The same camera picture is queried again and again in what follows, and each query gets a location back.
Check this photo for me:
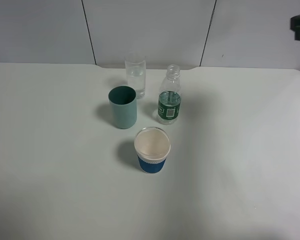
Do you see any clear bottle green label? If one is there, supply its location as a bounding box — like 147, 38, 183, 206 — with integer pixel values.
157, 64, 182, 125

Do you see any white cup blue sleeve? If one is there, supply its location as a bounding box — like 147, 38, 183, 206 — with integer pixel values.
134, 126, 171, 174

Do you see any teal green plastic cup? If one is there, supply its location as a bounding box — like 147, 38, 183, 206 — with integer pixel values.
108, 85, 137, 129

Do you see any clear tall glass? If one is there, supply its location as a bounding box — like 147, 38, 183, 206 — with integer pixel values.
124, 51, 146, 99

